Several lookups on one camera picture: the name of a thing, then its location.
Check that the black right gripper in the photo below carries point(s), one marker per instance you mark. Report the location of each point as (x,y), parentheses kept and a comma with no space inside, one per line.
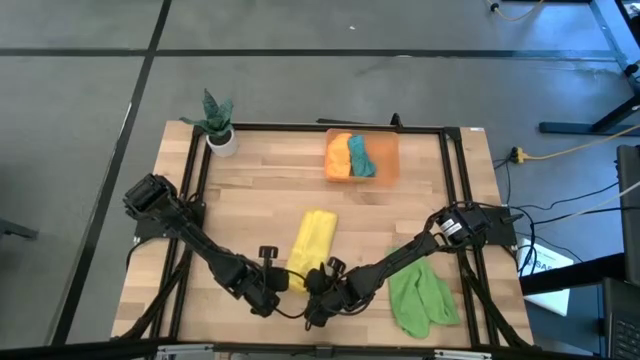
(332,297)

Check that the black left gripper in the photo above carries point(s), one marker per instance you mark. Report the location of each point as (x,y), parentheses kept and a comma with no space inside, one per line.
(262,300)

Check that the yellow microfiber towel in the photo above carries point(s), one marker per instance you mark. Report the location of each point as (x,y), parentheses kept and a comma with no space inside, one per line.
(312,240)

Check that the orange microfiber towel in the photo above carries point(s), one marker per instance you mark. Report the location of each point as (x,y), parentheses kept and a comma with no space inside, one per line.
(339,157)

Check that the teal microfiber towel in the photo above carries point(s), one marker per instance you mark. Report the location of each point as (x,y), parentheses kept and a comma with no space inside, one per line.
(361,157)

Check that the orange plastic basket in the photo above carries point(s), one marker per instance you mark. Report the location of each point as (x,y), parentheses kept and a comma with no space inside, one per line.
(387,157)

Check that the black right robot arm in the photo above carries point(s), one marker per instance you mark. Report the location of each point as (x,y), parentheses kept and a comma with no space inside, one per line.
(400,257)

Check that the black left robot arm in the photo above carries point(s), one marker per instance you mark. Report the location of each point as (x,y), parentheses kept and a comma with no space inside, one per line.
(190,235)

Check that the green microfiber towel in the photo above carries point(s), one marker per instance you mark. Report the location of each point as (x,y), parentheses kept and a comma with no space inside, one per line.
(425,300)

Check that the black beam with silver brackets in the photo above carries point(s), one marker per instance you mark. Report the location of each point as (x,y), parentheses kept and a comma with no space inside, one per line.
(320,351)

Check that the white plant pot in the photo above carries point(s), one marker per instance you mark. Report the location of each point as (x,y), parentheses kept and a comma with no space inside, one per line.
(222,146)

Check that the green artificial plant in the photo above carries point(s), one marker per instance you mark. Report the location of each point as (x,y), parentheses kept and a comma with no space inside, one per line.
(215,117)

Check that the white printed box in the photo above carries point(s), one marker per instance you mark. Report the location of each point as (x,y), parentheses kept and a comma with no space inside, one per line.
(550,302)

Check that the black desk edge bar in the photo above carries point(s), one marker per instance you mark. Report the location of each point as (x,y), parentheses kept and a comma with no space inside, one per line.
(575,275)

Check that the dark floor object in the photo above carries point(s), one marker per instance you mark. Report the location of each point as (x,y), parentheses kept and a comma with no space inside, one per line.
(15,230)

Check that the black keyboard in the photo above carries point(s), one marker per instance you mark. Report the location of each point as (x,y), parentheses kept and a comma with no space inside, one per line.
(622,325)

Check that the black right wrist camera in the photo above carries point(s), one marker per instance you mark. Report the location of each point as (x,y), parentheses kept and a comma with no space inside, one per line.
(316,281)

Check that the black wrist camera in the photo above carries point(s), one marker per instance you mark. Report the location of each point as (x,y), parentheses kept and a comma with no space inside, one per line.
(277,280)
(316,281)

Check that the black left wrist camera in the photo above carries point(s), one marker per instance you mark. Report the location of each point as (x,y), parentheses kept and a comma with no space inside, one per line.
(277,280)

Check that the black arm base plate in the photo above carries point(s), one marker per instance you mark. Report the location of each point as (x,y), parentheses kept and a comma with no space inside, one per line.
(502,225)
(150,232)

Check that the black aluminium table frame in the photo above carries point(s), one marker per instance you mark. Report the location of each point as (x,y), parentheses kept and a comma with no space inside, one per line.
(280,127)

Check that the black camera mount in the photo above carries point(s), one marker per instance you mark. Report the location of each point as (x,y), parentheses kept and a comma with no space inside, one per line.
(396,120)

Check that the black desk leg frame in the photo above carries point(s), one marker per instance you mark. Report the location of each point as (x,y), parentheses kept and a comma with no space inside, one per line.
(609,30)

